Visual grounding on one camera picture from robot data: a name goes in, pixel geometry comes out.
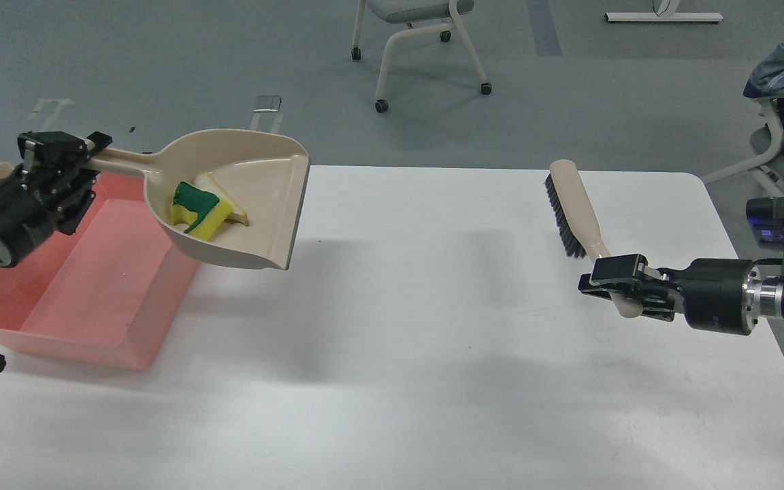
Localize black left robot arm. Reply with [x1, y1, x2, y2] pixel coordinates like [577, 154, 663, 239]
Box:
[0, 131, 112, 373]

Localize beige plastic dustpan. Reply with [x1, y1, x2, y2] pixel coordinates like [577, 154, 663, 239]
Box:
[89, 129, 310, 270]

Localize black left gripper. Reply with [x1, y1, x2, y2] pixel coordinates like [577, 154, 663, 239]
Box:
[0, 131, 113, 267]

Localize pink plastic bin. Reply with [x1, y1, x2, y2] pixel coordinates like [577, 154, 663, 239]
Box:
[0, 174, 198, 370]

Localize white table leg base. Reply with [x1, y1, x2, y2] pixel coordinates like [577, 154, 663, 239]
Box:
[604, 12, 724, 24]

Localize white office chair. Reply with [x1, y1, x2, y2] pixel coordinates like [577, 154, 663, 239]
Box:
[350, 0, 492, 113]

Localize metal floor plate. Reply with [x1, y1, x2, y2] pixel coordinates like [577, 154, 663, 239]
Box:
[252, 94, 282, 114]

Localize yellow green sponge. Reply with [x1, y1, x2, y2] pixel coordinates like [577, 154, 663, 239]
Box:
[169, 181, 234, 242]

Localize beige hand brush black bristles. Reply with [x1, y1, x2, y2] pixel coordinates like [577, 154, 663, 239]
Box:
[544, 159, 611, 265]

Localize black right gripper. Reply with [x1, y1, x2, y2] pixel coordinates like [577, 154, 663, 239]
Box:
[578, 254, 774, 336]

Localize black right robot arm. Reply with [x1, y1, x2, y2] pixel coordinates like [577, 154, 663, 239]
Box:
[578, 197, 784, 336]

